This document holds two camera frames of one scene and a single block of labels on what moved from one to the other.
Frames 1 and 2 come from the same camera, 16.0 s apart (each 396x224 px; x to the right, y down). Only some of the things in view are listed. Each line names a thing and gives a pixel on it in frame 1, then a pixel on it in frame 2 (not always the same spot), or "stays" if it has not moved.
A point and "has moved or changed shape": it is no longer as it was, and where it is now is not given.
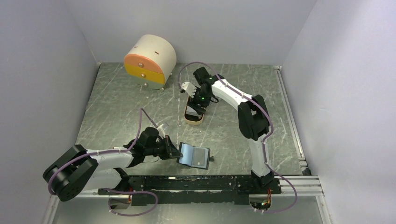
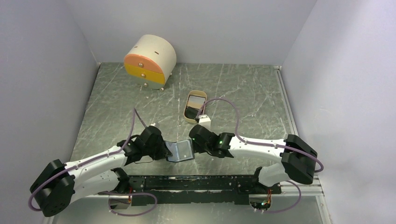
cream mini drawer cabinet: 151,62 stays
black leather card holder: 195,157 has moved or changed shape
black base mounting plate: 200,190 stays
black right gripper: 196,101 to 196,148
